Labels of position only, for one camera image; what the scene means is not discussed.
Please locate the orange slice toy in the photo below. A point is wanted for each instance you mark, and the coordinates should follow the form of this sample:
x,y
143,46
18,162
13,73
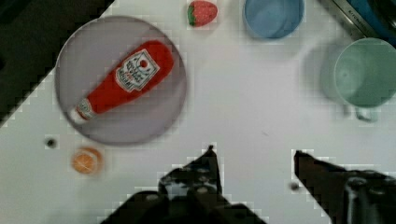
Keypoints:
x,y
87,161

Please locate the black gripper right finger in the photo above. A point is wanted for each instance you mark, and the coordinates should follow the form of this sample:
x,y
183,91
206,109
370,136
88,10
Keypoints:
x,y
347,196

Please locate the red ketchup bottle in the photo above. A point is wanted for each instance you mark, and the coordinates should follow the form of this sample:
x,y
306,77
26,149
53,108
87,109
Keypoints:
x,y
142,70

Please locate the grey round plate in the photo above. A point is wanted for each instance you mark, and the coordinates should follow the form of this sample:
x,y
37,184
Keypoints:
x,y
86,58

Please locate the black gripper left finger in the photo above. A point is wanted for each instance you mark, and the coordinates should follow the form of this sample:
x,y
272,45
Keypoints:
x,y
202,172

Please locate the blue bowl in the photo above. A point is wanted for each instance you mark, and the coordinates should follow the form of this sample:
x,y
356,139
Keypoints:
x,y
272,19

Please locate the green mug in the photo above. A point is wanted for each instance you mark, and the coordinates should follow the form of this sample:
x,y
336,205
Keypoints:
x,y
360,75

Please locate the black toaster oven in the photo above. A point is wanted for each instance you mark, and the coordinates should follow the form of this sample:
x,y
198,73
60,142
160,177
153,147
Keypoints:
x,y
365,18

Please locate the toy strawberry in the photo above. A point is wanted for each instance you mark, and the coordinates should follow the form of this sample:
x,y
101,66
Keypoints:
x,y
201,13

